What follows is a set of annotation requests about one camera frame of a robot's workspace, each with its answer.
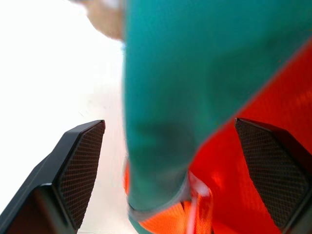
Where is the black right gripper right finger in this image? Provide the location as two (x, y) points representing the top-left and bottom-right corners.
(234, 117), (312, 234)

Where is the teal cloth garment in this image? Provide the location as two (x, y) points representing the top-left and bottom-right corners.
(121, 0), (312, 234)

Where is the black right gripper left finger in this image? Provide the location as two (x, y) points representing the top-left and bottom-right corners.
(0, 119), (106, 234)

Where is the tan cardboard box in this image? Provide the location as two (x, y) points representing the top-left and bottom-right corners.
(81, 0), (124, 40)

